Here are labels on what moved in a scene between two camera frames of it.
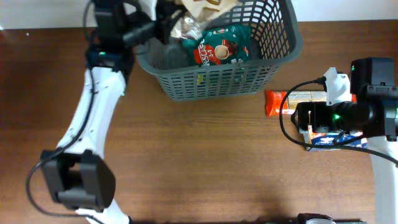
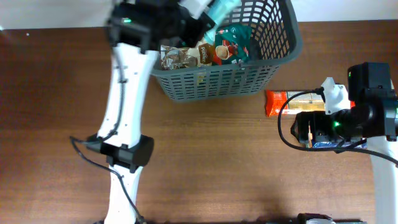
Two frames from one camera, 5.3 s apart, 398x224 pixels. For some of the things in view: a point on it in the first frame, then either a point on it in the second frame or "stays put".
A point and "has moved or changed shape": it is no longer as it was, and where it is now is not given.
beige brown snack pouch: x=188 y=23 has moved or changed shape
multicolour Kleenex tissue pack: x=336 y=139 stays put
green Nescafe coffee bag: x=226 y=45 stays put
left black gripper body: x=158 y=27 → x=181 y=22
